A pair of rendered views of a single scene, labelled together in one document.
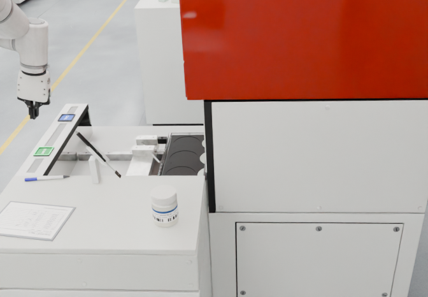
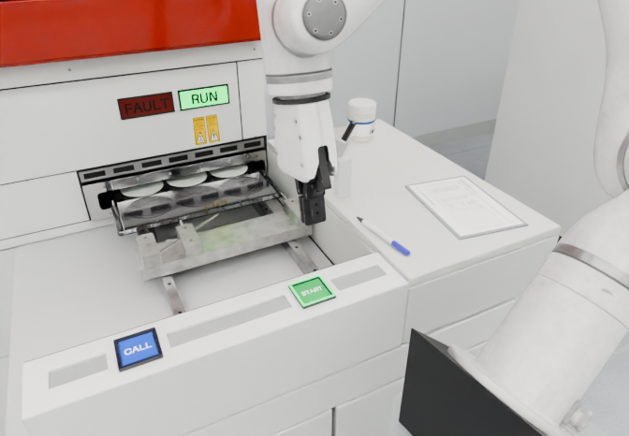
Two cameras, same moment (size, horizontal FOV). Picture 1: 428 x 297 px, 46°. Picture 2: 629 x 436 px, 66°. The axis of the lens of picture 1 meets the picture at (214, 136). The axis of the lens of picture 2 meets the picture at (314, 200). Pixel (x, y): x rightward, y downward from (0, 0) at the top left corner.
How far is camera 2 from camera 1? 215 cm
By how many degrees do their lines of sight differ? 98
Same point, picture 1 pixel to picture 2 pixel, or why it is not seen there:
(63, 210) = (420, 190)
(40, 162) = (342, 281)
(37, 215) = (450, 201)
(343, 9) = not seen: outside the picture
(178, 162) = (213, 196)
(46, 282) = not seen: hidden behind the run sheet
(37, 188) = (408, 234)
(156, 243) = (394, 132)
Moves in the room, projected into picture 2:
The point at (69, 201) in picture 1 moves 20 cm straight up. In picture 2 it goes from (400, 196) to (410, 102)
